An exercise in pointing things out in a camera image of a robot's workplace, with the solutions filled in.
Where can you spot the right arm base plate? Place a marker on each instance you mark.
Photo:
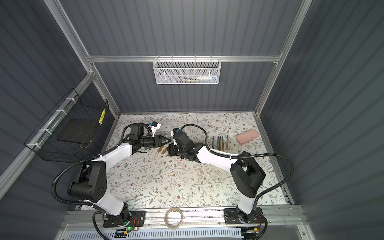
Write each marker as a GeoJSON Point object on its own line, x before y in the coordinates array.
{"type": "Point", "coordinates": [235, 216]}

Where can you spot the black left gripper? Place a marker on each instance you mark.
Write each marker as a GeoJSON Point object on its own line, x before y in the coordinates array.
{"type": "Point", "coordinates": [156, 141]}

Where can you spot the black foam pad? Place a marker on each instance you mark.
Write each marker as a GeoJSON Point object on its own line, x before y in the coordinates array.
{"type": "Point", "coordinates": [77, 131]}

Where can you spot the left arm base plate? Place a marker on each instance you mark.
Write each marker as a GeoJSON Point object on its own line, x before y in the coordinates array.
{"type": "Point", "coordinates": [134, 219]}

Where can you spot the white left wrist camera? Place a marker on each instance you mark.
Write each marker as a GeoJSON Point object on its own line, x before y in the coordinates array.
{"type": "Point", "coordinates": [154, 126]}

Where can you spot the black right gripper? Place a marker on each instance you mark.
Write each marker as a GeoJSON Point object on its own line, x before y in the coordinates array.
{"type": "Point", "coordinates": [174, 150]}

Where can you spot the white wire mesh basket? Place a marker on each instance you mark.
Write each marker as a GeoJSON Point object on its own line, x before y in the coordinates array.
{"type": "Point", "coordinates": [165, 70]}

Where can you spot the white vent grille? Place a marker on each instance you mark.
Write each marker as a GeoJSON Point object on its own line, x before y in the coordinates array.
{"type": "Point", "coordinates": [178, 234]}

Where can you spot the yellow marker in basket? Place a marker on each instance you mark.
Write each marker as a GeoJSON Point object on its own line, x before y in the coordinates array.
{"type": "Point", "coordinates": [102, 116]}

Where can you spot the pens in white basket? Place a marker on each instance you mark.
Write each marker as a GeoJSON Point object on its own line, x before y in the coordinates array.
{"type": "Point", "coordinates": [198, 79]}

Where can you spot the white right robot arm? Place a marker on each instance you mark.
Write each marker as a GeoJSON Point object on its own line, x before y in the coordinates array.
{"type": "Point", "coordinates": [245, 171]}

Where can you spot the pink glasses case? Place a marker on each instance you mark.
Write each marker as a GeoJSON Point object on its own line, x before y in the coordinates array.
{"type": "Point", "coordinates": [247, 137]}

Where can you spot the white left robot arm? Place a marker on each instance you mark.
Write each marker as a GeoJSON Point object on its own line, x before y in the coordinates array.
{"type": "Point", "coordinates": [90, 183]}

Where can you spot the black wire basket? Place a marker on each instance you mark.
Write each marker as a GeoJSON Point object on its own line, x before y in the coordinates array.
{"type": "Point", "coordinates": [44, 141]}

